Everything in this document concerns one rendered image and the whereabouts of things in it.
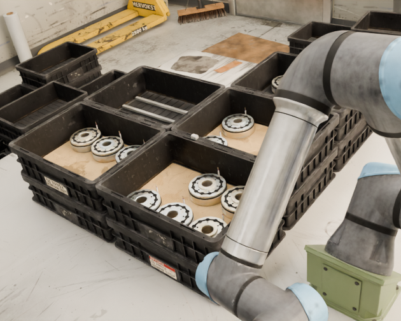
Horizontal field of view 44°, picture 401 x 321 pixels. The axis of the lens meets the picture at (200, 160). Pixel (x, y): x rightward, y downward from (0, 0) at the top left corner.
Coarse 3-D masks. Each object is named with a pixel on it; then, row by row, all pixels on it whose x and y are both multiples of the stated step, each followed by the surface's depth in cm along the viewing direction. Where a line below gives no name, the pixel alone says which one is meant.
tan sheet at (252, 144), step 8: (216, 128) 161; (256, 128) 158; (264, 128) 157; (224, 136) 156; (248, 136) 154; (256, 136) 154; (264, 136) 153; (232, 144) 152; (240, 144) 152; (248, 144) 151; (256, 144) 151; (248, 152) 148; (256, 152) 147
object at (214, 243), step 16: (208, 144) 136; (128, 160) 134; (112, 176) 130; (112, 192) 124; (128, 208) 121; (144, 208) 117; (160, 224) 115; (176, 224) 111; (192, 240) 110; (208, 240) 106
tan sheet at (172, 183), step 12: (168, 168) 146; (180, 168) 145; (156, 180) 142; (168, 180) 141; (180, 180) 141; (168, 192) 137; (180, 192) 136; (192, 204) 131; (216, 204) 130; (204, 216) 127; (216, 216) 127
